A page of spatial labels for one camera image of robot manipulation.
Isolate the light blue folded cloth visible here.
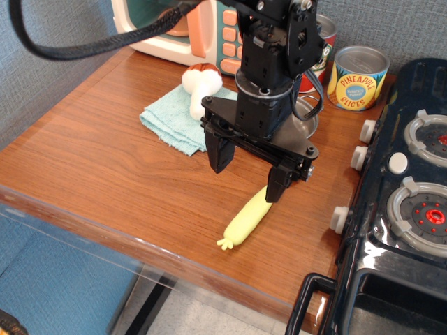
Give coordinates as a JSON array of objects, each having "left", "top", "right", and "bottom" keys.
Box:
[{"left": 139, "top": 84, "right": 239, "bottom": 158}]

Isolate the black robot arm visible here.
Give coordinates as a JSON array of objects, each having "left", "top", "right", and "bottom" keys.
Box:
[{"left": 202, "top": 1, "right": 326, "bottom": 203}]

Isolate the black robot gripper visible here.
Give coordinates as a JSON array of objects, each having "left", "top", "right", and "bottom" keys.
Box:
[{"left": 201, "top": 70, "right": 318, "bottom": 203}]

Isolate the tomato sauce can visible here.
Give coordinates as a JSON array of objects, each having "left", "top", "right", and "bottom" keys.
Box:
[{"left": 298, "top": 14, "right": 337, "bottom": 94}]

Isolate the toy microwave teal and cream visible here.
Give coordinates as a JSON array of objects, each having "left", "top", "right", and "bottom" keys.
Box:
[{"left": 111, "top": 0, "right": 242, "bottom": 75}]

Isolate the black table leg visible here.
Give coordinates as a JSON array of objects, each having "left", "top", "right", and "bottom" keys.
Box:
[{"left": 125, "top": 276, "right": 175, "bottom": 335}]

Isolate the dark blue toy stove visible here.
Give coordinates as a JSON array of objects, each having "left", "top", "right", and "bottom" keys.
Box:
[{"left": 286, "top": 58, "right": 446, "bottom": 334}]

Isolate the small steel pot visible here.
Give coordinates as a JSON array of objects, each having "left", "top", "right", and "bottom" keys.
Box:
[{"left": 293, "top": 95, "right": 319, "bottom": 139}]

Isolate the spoon with yellow handle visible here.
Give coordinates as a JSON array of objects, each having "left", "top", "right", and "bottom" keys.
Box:
[{"left": 216, "top": 186, "right": 272, "bottom": 251}]

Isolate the pineapple slices can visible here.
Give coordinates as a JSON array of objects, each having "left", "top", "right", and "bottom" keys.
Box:
[{"left": 327, "top": 45, "right": 390, "bottom": 111}]

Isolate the black braided cable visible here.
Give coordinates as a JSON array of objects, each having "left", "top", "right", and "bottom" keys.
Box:
[{"left": 8, "top": 0, "right": 210, "bottom": 61}]

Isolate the plush mushroom toy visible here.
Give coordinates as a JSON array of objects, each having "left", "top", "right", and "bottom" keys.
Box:
[{"left": 182, "top": 63, "right": 223, "bottom": 121}]

